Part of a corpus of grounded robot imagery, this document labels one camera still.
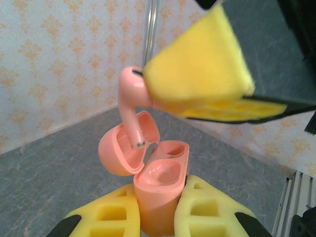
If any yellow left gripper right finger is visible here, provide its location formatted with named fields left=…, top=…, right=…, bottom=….
left=174, top=174, right=272, bottom=237

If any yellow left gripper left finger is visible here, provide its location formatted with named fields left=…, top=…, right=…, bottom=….
left=53, top=184, right=141, bottom=237

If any pink earbud charging case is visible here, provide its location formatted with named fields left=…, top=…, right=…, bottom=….
left=98, top=110, right=190, bottom=237

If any pink wireless earbud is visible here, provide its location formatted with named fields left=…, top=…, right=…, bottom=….
left=119, top=66, right=155, bottom=150

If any aluminium corner frame post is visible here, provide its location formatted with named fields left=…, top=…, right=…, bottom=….
left=142, top=0, right=160, bottom=69

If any narrow aluminium side rail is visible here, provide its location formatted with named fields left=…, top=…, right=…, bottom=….
left=271, top=170, right=316, bottom=233

